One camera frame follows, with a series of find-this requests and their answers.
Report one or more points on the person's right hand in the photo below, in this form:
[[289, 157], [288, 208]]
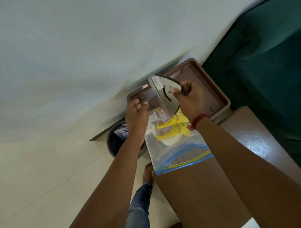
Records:
[[192, 101]]

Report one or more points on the person's left hand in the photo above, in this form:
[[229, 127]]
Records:
[[137, 119]]

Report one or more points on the yellow snack packet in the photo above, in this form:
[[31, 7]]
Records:
[[174, 131], [160, 115]]

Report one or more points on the silver napkin holder smiley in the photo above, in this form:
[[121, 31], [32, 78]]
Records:
[[164, 98]]

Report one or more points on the white paper napkin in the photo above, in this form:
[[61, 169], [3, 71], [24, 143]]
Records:
[[170, 141]]

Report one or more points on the clear zip bag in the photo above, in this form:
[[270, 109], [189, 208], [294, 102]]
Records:
[[178, 155]]

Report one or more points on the person's right forearm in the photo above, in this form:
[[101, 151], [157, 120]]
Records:
[[247, 176]]

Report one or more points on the person's left forearm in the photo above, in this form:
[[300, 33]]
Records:
[[110, 195]]

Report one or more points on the person's left foot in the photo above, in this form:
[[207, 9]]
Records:
[[148, 173]]

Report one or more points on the person's blue jeans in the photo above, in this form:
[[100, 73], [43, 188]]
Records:
[[138, 206]]

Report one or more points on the red thread wristband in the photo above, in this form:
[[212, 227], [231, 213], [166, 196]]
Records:
[[198, 119]]

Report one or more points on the brown plastic tray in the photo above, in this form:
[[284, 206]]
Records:
[[204, 84]]

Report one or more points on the crumpled paper trash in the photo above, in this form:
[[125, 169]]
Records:
[[121, 132]]

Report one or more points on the black waste bin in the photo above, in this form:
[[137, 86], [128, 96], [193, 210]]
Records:
[[115, 143]]

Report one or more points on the green velvet sofa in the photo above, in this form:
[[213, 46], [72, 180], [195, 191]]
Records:
[[258, 70]]

